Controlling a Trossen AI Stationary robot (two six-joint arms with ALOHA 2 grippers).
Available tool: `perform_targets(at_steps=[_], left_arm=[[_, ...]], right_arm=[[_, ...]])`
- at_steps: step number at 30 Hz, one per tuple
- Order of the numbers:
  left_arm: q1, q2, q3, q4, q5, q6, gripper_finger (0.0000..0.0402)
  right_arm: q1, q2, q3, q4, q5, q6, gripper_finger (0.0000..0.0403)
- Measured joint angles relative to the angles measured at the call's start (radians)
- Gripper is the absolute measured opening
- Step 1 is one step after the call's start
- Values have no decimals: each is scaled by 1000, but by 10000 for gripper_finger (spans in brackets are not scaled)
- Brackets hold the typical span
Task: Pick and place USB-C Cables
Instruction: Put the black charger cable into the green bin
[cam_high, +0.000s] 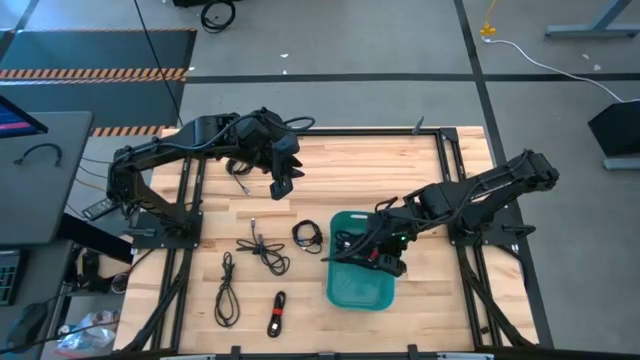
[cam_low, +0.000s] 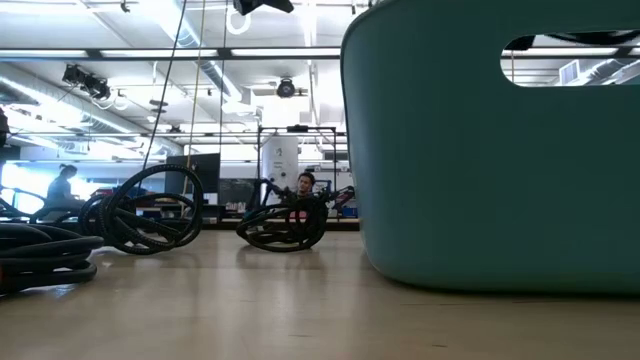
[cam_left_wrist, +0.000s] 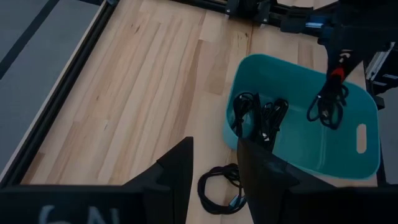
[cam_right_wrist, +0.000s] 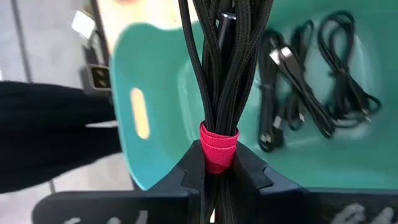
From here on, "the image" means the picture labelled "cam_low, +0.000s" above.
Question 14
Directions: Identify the black USB cable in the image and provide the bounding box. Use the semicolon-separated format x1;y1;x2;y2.
235;195;330;254

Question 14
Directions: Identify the black monitor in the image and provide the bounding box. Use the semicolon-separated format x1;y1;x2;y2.
164;152;222;207

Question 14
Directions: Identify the white cable loop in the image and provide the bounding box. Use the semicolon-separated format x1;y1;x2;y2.
225;2;253;36

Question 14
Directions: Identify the black ceiling camera with cable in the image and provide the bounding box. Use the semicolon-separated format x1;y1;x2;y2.
61;63;112;102

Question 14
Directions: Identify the thin tan hanging cable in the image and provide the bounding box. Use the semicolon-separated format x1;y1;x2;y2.
187;0;208;169

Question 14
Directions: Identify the white cylindrical column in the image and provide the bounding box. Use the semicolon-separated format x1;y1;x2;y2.
261;134;300;194

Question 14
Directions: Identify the black cable with purple tie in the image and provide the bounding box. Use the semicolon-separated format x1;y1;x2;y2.
79;162;205;256

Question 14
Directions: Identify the thin black hanging cable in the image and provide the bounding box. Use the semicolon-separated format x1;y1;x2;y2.
218;0;230;166

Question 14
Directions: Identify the round black ceiling camera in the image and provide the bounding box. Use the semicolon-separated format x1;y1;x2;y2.
276;76;297;99

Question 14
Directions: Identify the teal plastic bin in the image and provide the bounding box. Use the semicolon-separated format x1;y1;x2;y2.
341;0;640;295

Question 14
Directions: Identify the black cable with red tie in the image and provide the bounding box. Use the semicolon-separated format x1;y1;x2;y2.
0;222;105;295

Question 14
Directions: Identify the person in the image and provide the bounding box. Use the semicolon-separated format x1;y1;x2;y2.
293;171;318;200
45;163;84;212

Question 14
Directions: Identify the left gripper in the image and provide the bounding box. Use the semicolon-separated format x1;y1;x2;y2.
232;0;297;17

